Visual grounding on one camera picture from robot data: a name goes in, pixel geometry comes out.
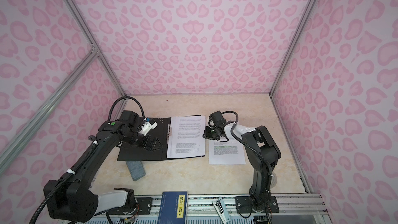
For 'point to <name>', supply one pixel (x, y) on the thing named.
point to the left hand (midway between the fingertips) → (155, 142)
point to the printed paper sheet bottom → (231, 152)
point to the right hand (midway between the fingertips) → (204, 134)
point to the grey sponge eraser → (136, 169)
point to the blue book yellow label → (173, 208)
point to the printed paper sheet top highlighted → (187, 137)
